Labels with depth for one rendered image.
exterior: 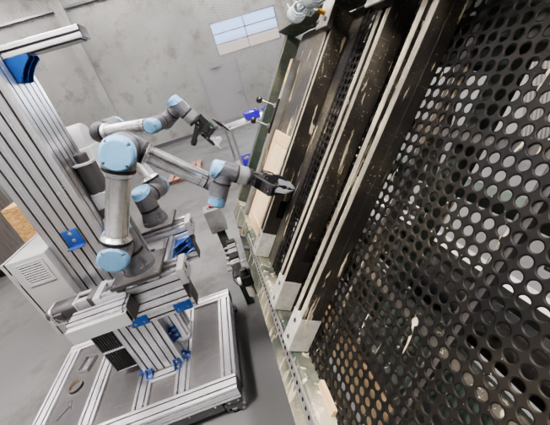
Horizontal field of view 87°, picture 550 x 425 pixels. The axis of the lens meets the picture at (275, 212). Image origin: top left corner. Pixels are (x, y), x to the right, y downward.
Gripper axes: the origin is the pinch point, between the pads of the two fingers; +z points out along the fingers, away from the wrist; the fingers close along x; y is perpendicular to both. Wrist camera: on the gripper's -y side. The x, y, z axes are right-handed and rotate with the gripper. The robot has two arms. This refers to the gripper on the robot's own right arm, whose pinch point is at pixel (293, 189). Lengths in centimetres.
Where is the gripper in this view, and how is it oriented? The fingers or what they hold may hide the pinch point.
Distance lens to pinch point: 126.9
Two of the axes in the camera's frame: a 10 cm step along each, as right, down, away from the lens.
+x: -3.1, 9.0, 3.2
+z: 9.2, 2.0, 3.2
